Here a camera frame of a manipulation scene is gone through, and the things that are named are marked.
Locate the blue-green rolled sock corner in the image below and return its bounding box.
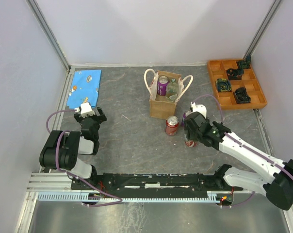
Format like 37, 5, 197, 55
236, 60, 251, 69

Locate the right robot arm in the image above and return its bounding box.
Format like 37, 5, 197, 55
184, 112, 293, 211

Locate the purple soda can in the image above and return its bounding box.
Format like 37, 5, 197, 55
181, 110, 192, 127
157, 76, 169, 96

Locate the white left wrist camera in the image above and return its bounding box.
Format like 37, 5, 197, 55
74, 102, 95, 117

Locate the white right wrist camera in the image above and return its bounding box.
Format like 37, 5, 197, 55
190, 102, 207, 118

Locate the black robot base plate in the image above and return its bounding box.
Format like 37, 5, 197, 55
70, 172, 244, 198

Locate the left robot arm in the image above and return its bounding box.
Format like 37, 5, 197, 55
39, 107, 107, 189

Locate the dark green sock outside tray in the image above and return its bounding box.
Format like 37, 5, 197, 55
244, 55, 251, 63

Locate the blue slotted cable duct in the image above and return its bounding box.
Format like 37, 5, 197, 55
37, 192, 220, 203

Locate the aluminium frame rail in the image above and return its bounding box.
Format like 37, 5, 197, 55
28, 172, 251, 193

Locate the purple soda can in bag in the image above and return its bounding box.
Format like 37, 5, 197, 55
157, 76, 169, 96

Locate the black rolled sock lower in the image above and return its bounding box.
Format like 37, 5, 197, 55
234, 87, 251, 104

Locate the brown canvas bag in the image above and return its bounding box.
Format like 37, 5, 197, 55
144, 68, 194, 119

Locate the black rolled sock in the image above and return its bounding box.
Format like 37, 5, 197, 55
234, 87, 251, 104
226, 68, 244, 80

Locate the black rolled sock upper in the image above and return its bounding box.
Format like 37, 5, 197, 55
226, 68, 244, 80

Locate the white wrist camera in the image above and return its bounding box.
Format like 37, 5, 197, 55
74, 102, 95, 117
190, 102, 207, 118

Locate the blue space-print cloth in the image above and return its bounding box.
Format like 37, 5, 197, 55
66, 69, 101, 109

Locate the blue-green rolled sock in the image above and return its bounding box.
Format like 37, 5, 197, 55
216, 78, 232, 93

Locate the orange compartment tray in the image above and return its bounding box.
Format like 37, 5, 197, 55
207, 59, 267, 110

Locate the red soda can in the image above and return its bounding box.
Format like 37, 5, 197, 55
165, 116, 179, 135
185, 140, 197, 148

